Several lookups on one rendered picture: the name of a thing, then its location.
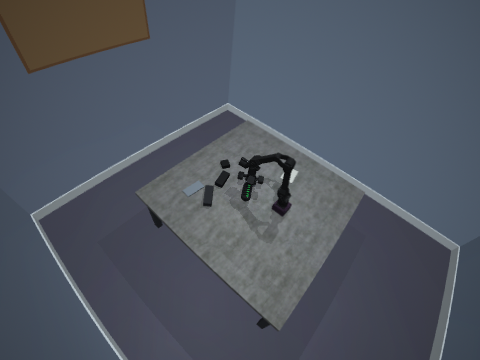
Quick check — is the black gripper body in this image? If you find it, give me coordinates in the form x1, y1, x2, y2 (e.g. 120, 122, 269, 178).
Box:
237, 171, 264, 184

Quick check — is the dark grey controller unit with green rocker switches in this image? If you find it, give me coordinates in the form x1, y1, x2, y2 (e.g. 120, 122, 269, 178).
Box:
241, 182, 253, 201

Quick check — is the white flat panel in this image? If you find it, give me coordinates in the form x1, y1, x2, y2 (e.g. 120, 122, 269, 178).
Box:
281, 169, 298, 183

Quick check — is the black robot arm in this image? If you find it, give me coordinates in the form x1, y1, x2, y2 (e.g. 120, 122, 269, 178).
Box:
239, 153, 296, 209

